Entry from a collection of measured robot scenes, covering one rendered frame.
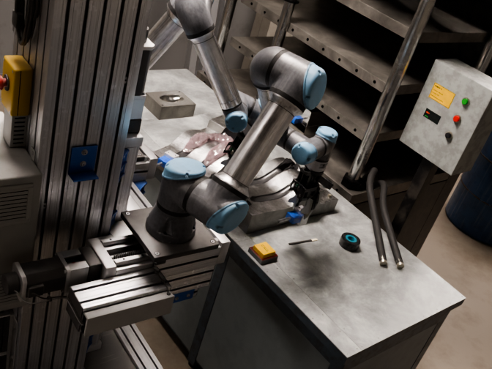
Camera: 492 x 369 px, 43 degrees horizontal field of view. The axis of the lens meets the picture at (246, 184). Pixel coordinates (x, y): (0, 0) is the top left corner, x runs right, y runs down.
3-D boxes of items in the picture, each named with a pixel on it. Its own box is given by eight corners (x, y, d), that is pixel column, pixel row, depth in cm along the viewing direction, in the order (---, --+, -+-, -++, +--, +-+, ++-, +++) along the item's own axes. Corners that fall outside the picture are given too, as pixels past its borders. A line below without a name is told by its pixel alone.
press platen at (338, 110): (366, 144, 287) (370, 135, 284) (229, 45, 351) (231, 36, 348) (453, 129, 334) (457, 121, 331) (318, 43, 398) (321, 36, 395)
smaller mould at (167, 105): (159, 120, 294) (161, 107, 290) (143, 105, 302) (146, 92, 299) (192, 116, 306) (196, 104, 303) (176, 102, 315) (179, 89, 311)
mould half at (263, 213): (246, 234, 235) (255, 206, 228) (207, 195, 250) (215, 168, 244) (334, 210, 267) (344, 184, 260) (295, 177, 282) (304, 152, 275)
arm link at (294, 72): (193, 215, 181) (295, 59, 181) (232, 242, 175) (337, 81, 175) (175, 207, 170) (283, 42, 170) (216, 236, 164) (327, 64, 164)
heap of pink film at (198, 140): (210, 168, 257) (214, 152, 253) (178, 148, 264) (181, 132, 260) (244, 151, 277) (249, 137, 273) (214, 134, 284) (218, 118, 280)
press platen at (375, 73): (386, 96, 274) (391, 86, 272) (240, 1, 338) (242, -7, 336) (474, 87, 321) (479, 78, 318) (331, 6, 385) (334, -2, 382)
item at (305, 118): (300, 141, 318) (311, 112, 309) (268, 116, 334) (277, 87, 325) (362, 132, 350) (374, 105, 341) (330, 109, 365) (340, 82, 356)
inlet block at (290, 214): (280, 230, 225) (285, 219, 222) (272, 222, 228) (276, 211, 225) (306, 223, 233) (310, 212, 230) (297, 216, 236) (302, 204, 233)
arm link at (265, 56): (232, 53, 174) (258, 143, 216) (262, 69, 169) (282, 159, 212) (258, 25, 177) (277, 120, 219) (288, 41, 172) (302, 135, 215)
